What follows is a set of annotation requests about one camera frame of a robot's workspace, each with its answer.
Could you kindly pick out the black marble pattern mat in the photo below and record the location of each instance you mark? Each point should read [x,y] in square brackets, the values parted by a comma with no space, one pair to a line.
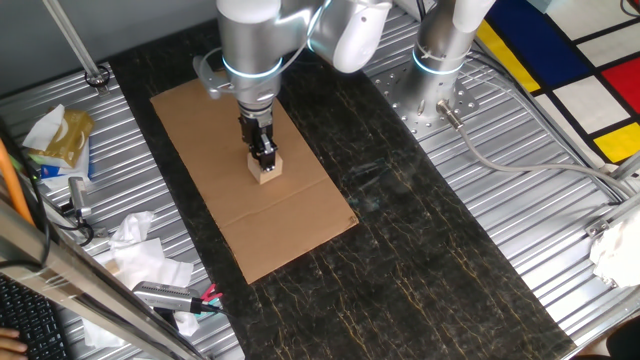
[425,250]

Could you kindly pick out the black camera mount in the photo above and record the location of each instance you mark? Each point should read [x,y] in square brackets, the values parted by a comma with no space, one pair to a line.
[100,232]

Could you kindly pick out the large wooden cube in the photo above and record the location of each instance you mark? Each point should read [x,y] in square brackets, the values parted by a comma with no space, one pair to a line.
[275,174]

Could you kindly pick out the mondrian pattern mat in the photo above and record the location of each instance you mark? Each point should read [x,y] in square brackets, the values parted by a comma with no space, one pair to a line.
[525,40]

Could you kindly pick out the silver metal frame beam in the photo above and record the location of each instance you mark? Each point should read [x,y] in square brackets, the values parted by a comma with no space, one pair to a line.
[75,280]

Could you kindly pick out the small wooden cube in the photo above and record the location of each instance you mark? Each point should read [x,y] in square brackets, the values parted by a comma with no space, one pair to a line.
[113,268]

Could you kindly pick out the white pulled tissue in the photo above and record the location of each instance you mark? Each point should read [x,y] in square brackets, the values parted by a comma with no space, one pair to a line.
[45,130]

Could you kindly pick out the blue white tissue pack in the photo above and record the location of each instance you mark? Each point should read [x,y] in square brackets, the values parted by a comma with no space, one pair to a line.
[55,172]

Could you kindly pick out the orange tube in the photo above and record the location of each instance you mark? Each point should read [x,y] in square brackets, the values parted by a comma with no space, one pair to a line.
[15,185]

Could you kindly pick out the aluminium profile bar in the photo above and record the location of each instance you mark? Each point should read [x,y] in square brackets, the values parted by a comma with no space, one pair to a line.
[615,215]

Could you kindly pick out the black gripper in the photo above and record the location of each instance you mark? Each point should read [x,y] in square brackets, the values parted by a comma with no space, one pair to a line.
[254,130]

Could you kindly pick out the crumpled white tissue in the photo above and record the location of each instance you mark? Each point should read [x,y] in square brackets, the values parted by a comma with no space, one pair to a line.
[132,227]

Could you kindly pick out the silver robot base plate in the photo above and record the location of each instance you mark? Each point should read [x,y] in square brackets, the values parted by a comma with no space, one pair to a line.
[465,102]

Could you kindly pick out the person hand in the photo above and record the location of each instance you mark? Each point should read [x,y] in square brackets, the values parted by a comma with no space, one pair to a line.
[11,342]

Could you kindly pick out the white crumpled cloth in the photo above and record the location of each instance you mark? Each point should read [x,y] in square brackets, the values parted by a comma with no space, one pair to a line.
[617,252]

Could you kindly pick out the brown cardboard sheet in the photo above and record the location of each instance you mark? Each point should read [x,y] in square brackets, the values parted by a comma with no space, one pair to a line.
[280,210]

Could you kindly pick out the red clothespin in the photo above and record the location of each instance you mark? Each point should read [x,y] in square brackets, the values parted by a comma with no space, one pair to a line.
[212,292]

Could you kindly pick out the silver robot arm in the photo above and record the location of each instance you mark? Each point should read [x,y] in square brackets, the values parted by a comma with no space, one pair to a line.
[250,50]

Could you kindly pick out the large white tissue sheet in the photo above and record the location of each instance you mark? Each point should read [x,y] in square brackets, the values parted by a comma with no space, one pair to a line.
[145,265]

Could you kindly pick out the yellow tissue box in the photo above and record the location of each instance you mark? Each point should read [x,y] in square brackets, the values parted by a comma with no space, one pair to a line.
[70,140]

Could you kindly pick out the aluminium pole with foot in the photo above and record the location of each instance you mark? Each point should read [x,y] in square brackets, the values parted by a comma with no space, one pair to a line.
[75,40]

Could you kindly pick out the black keyboard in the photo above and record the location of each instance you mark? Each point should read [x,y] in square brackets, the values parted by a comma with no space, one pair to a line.
[30,320]

